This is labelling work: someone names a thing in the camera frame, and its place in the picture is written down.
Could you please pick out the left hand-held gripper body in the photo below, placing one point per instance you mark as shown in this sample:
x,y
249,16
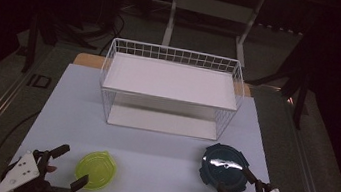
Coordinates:
x,y
22,169

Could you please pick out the glass container dark blue lid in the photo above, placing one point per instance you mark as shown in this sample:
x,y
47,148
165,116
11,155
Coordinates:
x,y
221,175

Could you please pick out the green plastic container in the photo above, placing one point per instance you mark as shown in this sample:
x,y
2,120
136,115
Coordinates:
x,y
96,169

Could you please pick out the person's left hand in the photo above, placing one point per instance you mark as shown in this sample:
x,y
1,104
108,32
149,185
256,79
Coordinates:
x,y
51,169

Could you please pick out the black floor socket plate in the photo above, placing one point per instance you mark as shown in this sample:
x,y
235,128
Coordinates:
x,y
39,81

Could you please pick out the white table mat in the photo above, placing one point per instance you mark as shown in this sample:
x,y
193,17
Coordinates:
x,y
156,161

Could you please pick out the black stand with legs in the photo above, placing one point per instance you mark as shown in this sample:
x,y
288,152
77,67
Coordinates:
x,y
299,104

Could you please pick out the wooden table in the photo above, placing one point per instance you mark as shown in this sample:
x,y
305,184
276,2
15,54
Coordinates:
x,y
89,61

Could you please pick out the black tripod stand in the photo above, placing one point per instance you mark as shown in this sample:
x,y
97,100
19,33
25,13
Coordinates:
x,y
30,46

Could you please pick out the white metal stand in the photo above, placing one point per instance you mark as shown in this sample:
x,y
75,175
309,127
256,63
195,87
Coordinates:
x,y
214,8

